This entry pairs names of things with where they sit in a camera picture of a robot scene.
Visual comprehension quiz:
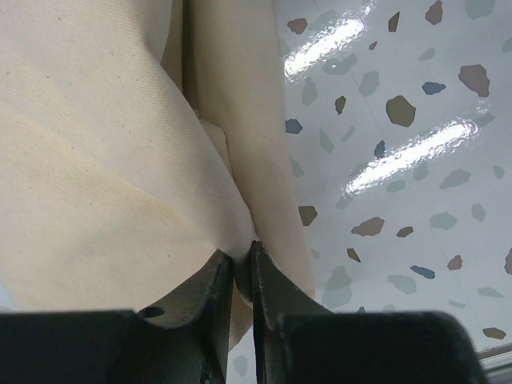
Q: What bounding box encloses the beige cloth drape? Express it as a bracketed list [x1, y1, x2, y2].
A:
[1, 1, 315, 345]

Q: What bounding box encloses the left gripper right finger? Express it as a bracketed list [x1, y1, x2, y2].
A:
[250, 242, 488, 383]

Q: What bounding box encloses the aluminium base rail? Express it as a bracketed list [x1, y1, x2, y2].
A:
[478, 344, 512, 383]

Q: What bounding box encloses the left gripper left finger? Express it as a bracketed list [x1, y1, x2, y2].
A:
[1, 251, 234, 383]

